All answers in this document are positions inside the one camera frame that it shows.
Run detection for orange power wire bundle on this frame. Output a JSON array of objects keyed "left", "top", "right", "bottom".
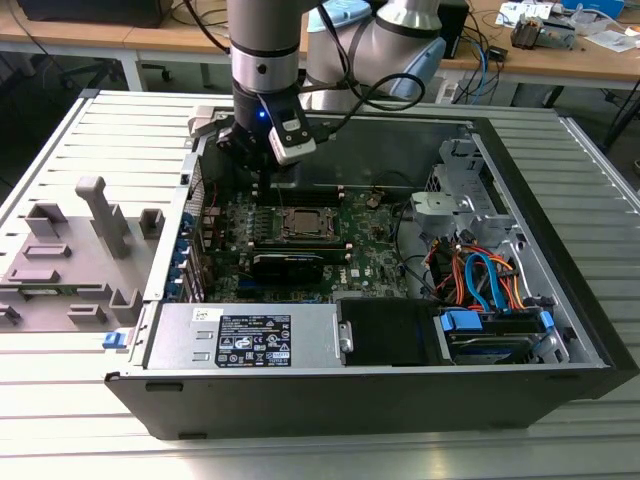
[{"left": 432, "top": 242, "right": 470, "bottom": 304}]

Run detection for pale blue teach pendant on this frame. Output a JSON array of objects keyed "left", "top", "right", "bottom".
[{"left": 389, "top": 34, "right": 448, "bottom": 100}]

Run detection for green RAM stick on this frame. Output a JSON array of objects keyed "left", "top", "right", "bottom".
[{"left": 251, "top": 243, "right": 352, "bottom": 265}]

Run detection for black sleeved wire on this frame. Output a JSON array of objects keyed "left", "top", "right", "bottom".
[{"left": 393, "top": 207, "right": 439, "bottom": 304}]

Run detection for black graphics card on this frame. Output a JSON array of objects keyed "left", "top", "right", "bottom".
[{"left": 248, "top": 252, "right": 327, "bottom": 288}]

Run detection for white paper leaflet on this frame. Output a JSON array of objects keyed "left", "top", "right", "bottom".
[{"left": 496, "top": 1, "right": 556, "bottom": 27}]

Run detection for silver metal drive cage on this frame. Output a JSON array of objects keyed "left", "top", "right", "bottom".
[{"left": 408, "top": 138, "right": 532, "bottom": 281}]

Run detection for grey electronic device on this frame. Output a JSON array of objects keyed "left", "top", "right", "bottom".
[{"left": 509, "top": 13, "right": 582, "bottom": 51}]

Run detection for thin black wire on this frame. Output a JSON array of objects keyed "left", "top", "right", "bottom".
[{"left": 372, "top": 171, "right": 419, "bottom": 194}]

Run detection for black PC case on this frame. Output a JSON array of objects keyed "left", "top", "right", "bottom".
[{"left": 103, "top": 102, "right": 640, "bottom": 442}]

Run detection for grey parts rack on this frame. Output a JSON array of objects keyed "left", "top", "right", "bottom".
[{"left": 0, "top": 174, "right": 167, "bottom": 335}]

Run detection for silver power supply unit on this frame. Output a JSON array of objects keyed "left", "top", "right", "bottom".
[{"left": 143, "top": 301, "right": 347, "bottom": 372}]

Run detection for black office chair base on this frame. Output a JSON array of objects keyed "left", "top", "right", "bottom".
[{"left": 58, "top": 53, "right": 172, "bottom": 95}]

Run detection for green motherboard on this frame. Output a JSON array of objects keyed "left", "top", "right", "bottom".
[{"left": 197, "top": 184, "right": 434, "bottom": 306}]

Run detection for black plastic shroud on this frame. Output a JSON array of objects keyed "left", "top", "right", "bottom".
[{"left": 336, "top": 297, "right": 442, "bottom": 367}]

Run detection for tall black desktop box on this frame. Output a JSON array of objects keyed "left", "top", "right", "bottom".
[{"left": 441, "top": 0, "right": 471, "bottom": 61}]

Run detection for blue box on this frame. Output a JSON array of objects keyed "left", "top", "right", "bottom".
[{"left": 559, "top": 0, "right": 626, "bottom": 14}]

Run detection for beige case latch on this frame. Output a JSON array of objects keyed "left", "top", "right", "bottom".
[{"left": 187, "top": 105, "right": 234, "bottom": 140}]

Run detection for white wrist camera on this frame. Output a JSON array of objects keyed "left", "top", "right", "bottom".
[{"left": 267, "top": 106, "right": 319, "bottom": 168}]

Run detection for black equipment box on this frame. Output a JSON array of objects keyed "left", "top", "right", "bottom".
[{"left": 18, "top": 0, "right": 174, "bottom": 30}]

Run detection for blue network cable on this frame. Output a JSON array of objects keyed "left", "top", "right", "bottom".
[{"left": 477, "top": 42, "right": 497, "bottom": 94}]

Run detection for orange data wire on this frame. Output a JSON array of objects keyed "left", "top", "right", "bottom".
[{"left": 487, "top": 252, "right": 529, "bottom": 312}]

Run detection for white paper sheets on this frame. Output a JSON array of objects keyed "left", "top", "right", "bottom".
[{"left": 582, "top": 27, "right": 640, "bottom": 54}]

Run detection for hard disk in blue carrier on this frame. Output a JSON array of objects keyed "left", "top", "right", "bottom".
[{"left": 433, "top": 305, "right": 558, "bottom": 367}]

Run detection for black camera cable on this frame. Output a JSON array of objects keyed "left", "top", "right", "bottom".
[{"left": 312, "top": 2, "right": 427, "bottom": 146}]

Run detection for wooden desk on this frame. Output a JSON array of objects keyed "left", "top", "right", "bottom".
[
  {"left": 439, "top": 0, "right": 640, "bottom": 109},
  {"left": 0, "top": 0, "right": 311, "bottom": 92}
]

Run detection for CPU socket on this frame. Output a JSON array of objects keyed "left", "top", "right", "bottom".
[{"left": 277, "top": 204, "right": 342, "bottom": 241}]

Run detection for blue data wire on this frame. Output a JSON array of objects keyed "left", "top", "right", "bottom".
[{"left": 463, "top": 251, "right": 507, "bottom": 315}]

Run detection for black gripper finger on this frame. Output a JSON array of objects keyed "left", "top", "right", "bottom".
[
  {"left": 216, "top": 126, "right": 267, "bottom": 206},
  {"left": 264, "top": 166, "right": 290, "bottom": 206}
]

